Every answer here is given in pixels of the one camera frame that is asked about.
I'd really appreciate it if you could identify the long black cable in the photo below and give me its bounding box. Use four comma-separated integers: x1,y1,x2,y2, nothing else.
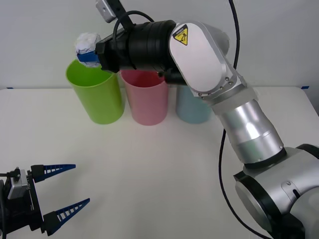
218,0,275,239

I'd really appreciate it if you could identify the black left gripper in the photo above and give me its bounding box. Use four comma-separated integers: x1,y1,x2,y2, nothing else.
3,163,91,236

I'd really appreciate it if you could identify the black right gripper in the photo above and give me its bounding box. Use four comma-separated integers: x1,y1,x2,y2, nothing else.
76,31,133,73

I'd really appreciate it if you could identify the green plastic waste bin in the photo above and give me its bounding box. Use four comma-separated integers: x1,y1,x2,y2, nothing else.
65,58,125,125

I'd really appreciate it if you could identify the white paper ball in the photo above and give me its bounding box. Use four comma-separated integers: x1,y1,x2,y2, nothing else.
74,31,102,69

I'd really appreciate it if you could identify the pale blue plastic waste bin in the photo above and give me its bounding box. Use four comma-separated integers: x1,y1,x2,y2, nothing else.
175,84,213,124

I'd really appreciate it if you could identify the pink plastic waste bin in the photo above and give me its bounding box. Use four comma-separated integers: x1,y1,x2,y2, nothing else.
119,69,169,126

